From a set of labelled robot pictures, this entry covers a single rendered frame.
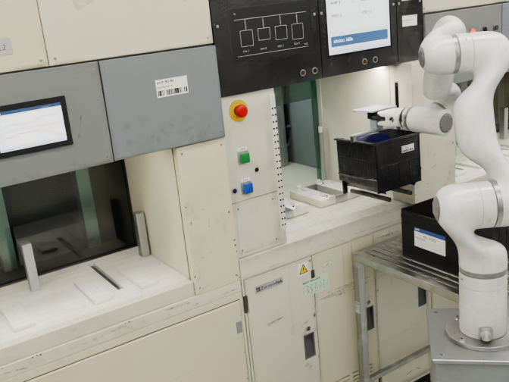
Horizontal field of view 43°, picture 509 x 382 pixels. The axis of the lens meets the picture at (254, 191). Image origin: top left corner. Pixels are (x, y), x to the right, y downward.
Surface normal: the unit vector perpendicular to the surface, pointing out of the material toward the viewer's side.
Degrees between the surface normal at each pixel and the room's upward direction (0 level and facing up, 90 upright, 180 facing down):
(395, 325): 90
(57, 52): 90
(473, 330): 90
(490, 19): 90
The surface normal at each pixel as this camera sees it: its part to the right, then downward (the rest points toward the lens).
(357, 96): -0.83, 0.24
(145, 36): 0.55, 0.19
